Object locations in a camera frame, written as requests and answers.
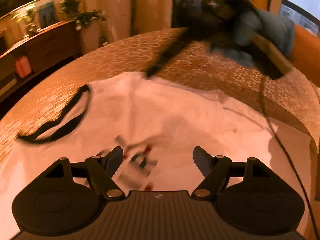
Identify dark wooden sideboard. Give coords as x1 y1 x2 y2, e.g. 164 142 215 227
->
1 21 81 100

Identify black cable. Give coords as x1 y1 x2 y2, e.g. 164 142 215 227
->
258 74 320 240

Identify green potted plant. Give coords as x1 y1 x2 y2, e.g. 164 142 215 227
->
60 0 106 30

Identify white t-shirt black collar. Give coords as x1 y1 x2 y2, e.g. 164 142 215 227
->
1 72 311 239

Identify pink bag on shelf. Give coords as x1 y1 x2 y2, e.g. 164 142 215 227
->
15 55 32 78

